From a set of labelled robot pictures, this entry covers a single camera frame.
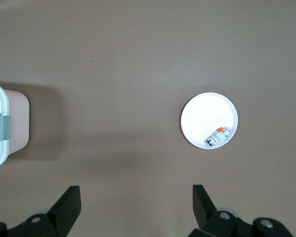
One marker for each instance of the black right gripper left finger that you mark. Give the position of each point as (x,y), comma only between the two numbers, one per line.
(64,212)

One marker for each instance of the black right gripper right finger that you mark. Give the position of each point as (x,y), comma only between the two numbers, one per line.
(202,209)

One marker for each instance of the white circuit breaker orange lever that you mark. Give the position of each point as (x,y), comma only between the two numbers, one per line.
(219,134)

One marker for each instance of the pink round plate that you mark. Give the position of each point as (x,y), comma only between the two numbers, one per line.
(202,111)

